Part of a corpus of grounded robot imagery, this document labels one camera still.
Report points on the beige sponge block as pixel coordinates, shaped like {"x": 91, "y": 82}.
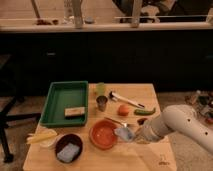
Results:
{"x": 75, "y": 111}

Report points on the wooden table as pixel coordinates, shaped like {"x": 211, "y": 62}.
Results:
{"x": 122, "y": 157}

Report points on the dark brown bowl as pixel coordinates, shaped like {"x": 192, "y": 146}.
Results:
{"x": 66, "y": 139}

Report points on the green plastic tray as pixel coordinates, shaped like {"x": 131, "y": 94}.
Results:
{"x": 63, "y": 95}

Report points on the green chili pepper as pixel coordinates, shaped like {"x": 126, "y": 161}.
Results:
{"x": 141, "y": 112}

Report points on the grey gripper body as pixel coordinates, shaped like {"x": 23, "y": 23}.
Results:
{"x": 144, "y": 133}

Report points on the metal spoon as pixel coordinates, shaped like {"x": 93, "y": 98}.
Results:
{"x": 118, "y": 122}

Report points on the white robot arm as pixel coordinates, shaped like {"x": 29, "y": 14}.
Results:
{"x": 176, "y": 118}

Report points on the metal cup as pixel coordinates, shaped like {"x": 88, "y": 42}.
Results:
{"x": 102, "y": 102}

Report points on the white small bowl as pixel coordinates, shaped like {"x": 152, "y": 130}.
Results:
{"x": 51, "y": 142}

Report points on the blue grey sponge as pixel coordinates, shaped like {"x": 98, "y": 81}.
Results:
{"x": 68, "y": 153}

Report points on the orange plate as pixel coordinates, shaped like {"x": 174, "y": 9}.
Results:
{"x": 102, "y": 134}

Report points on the white black handled utensil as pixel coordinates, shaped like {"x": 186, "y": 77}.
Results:
{"x": 116, "y": 97}

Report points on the orange fruit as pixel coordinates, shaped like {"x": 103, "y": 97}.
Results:
{"x": 123, "y": 110}

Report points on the green translucent cup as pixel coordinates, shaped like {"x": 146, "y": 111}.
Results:
{"x": 100, "y": 89}

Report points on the yellow banana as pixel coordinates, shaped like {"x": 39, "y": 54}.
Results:
{"x": 39, "y": 137}

